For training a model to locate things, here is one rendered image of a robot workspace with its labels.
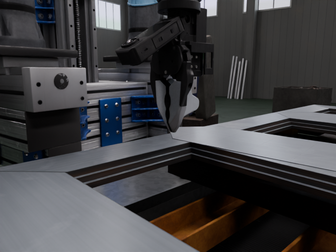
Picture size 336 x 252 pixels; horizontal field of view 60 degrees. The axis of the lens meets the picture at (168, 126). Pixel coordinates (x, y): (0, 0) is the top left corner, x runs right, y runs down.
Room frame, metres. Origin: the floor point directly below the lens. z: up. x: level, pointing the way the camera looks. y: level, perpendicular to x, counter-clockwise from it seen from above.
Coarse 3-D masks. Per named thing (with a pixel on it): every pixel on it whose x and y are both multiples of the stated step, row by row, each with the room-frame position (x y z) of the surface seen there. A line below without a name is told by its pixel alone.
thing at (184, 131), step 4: (180, 128) 0.71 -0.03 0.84; (184, 128) 0.71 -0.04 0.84; (188, 128) 0.71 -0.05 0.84; (192, 128) 0.71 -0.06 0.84; (196, 128) 0.71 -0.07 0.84; (200, 128) 0.71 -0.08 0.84; (204, 128) 0.71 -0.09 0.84; (208, 128) 0.71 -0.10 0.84; (172, 132) 0.66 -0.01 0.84; (176, 132) 0.66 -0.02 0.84; (180, 132) 0.66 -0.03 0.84; (184, 132) 0.66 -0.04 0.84; (188, 132) 0.66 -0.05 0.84; (192, 132) 0.66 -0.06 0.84; (172, 136) 0.62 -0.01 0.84; (176, 136) 0.62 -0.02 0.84
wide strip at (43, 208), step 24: (0, 192) 0.33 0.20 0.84; (24, 192) 0.33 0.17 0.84; (48, 192) 0.33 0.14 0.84; (72, 192) 0.33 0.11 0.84; (96, 192) 0.33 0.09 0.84; (0, 216) 0.27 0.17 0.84; (24, 216) 0.27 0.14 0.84; (48, 216) 0.27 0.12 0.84; (72, 216) 0.27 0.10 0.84; (96, 216) 0.27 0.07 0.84; (120, 216) 0.27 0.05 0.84; (0, 240) 0.23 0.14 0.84; (24, 240) 0.23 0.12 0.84; (48, 240) 0.23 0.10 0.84; (72, 240) 0.23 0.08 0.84; (96, 240) 0.23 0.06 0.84; (120, 240) 0.23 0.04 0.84; (144, 240) 0.23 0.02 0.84; (168, 240) 0.23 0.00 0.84
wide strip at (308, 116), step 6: (282, 114) 0.95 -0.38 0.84; (288, 114) 0.95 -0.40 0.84; (294, 114) 0.95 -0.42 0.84; (300, 114) 0.95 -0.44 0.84; (306, 114) 0.95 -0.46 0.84; (312, 114) 0.95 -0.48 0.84; (318, 114) 0.95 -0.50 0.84; (324, 114) 0.95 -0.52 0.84; (330, 114) 0.95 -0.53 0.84; (312, 120) 0.83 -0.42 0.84; (318, 120) 0.83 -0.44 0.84; (324, 120) 0.83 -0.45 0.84; (330, 120) 0.83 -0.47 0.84
